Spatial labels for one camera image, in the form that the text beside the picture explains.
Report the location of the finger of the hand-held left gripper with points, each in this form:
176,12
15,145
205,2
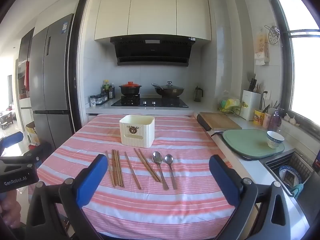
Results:
40,152
11,140

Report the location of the oil bottle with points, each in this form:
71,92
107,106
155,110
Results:
106,88

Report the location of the white ribbed utensil holder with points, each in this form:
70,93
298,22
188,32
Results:
136,132

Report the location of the grey refrigerator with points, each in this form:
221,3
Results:
53,80

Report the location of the yellow green plastic bag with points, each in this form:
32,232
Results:
228,105

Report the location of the teal dish cloth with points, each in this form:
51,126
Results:
297,190

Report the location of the dark sauce bottle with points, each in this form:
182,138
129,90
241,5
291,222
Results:
111,92

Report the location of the black wok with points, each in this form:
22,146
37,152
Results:
170,92

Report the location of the garlic bulb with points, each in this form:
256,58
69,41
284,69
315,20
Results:
294,120
287,117

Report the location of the wall socket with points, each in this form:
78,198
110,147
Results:
267,95

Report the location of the green cutting board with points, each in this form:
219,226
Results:
247,142

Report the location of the spice jar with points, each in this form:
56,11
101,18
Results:
92,101

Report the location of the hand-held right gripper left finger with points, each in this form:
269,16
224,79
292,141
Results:
92,180

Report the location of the red hanging cloth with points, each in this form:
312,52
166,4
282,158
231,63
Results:
26,73

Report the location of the clay pot with red lid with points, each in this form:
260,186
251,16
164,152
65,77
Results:
130,88

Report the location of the pink striped tablecloth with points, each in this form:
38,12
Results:
150,205

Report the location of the clear plastic bottle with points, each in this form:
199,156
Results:
275,121

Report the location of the pink cup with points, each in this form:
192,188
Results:
266,121

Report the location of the wooden cutting board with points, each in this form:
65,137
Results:
220,120

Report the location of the hanging printed bag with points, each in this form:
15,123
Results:
262,47

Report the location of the steel sink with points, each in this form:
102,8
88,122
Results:
300,160

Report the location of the row of spice jars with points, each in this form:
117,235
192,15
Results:
102,99

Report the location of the window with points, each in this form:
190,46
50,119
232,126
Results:
300,55

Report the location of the metal spoon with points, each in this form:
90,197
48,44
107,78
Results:
169,158
157,158

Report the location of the black range hood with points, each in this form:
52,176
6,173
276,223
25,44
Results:
152,51

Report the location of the yellow printed cup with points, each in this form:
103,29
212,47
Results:
258,117

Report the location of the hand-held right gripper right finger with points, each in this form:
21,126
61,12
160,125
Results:
223,180

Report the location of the cardboard box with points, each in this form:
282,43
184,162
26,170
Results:
32,132

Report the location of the dark rounded object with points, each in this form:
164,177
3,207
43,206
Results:
203,123

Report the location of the black gas cooktop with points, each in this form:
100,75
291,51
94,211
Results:
160,102

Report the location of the blue patterned bowl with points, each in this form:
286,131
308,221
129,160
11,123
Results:
275,140

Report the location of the blue rimmed plate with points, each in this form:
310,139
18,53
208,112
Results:
283,173

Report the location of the glass wok lid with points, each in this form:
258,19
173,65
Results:
170,87

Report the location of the white wall cabinet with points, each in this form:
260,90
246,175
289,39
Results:
152,12

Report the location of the dark french press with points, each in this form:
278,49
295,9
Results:
198,94

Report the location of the person's left hand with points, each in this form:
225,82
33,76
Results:
10,206

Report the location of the white knife block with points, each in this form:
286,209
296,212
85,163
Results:
250,105

